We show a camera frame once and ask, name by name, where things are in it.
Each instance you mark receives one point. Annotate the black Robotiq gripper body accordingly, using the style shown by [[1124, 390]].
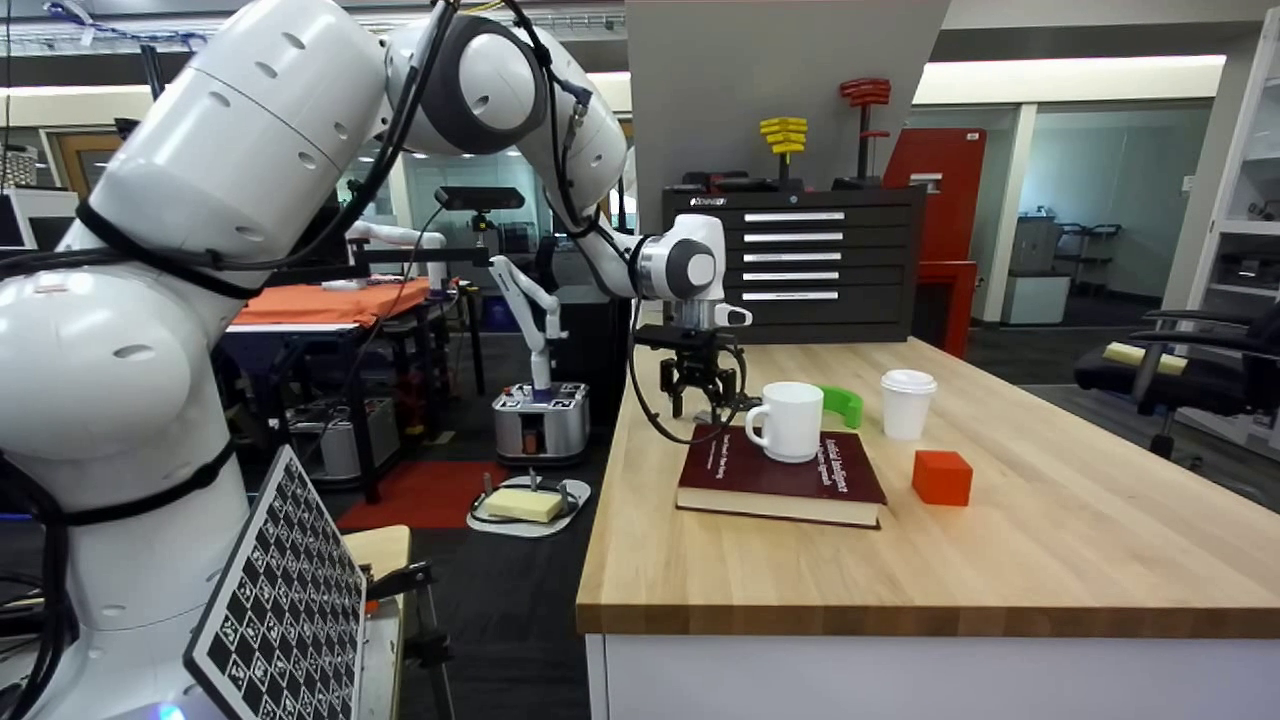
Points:
[[701, 367]]

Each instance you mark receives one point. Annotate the small white robot arm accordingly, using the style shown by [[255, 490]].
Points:
[[524, 300]]

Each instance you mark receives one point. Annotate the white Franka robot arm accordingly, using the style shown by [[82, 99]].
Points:
[[240, 145]]

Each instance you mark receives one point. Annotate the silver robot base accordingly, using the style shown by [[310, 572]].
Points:
[[540, 425]]

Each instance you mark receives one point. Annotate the white lidded paper cup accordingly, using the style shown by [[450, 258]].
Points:
[[909, 406]]

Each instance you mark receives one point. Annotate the white ceramic mug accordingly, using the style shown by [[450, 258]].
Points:
[[795, 425]]

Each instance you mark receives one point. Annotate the maroon hardcover book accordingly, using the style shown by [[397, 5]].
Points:
[[772, 486]]

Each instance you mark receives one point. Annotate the green curved plastic piece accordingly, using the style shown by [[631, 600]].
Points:
[[845, 406]]

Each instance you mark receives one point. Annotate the yellow sponge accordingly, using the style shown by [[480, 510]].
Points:
[[522, 506]]

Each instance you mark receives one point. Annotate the white plate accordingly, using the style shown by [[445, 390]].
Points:
[[532, 527]]

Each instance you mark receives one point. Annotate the black drawer tool cabinet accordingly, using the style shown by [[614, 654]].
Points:
[[872, 265]]

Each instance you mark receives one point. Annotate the orange cube block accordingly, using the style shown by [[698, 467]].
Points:
[[940, 482]]

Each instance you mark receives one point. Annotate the yellow sign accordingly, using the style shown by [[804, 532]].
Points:
[[786, 134]]

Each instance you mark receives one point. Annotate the red floor mat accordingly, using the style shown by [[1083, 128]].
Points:
[[422, 495]]

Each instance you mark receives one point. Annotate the red tall cabinet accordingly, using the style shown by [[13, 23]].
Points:
[[948, 174]]

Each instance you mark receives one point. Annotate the white drawer cabinet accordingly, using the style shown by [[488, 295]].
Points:
[[934, 683]]

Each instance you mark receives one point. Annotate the orange topped table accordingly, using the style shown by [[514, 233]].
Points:
[[334, 304]]

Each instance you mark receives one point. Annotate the black white checkerboard panel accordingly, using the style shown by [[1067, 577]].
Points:
[[272, 600]]

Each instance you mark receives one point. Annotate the white open shelf unit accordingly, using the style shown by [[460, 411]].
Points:
[[1247, 200]]

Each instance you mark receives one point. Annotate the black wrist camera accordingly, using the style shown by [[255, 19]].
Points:
[[684, 337]]

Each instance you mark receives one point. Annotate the black camera bar on stand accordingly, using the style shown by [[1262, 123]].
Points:
[[480, 199]]

